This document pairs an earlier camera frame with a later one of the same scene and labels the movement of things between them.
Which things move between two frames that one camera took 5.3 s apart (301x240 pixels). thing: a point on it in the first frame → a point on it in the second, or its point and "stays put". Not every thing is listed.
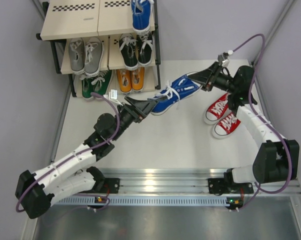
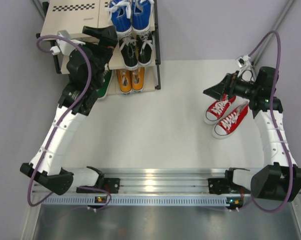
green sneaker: (99, 83) stays put
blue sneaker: (176, 94) → (121, 11)
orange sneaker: (124, 78) stays put
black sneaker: (128, 46) stays put
